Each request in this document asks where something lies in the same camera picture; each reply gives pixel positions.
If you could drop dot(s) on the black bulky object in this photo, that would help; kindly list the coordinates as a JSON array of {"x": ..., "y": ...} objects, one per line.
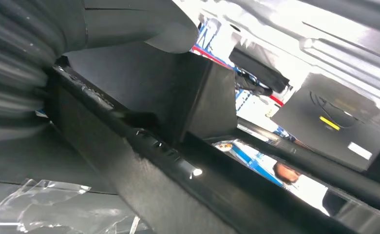
[{"x": 257, "y": 69}]

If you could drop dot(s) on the person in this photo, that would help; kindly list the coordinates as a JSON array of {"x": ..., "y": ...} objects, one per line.
[{"x": 286, "y": 172}]

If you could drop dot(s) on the dark grey laptop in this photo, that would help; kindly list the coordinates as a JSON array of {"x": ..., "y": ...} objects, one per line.
[{"x": 306, "y": 129}]

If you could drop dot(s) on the stamped sheet metal plate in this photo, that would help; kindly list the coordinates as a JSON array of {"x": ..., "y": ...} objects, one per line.
[{"x": 338, "y": 42}]

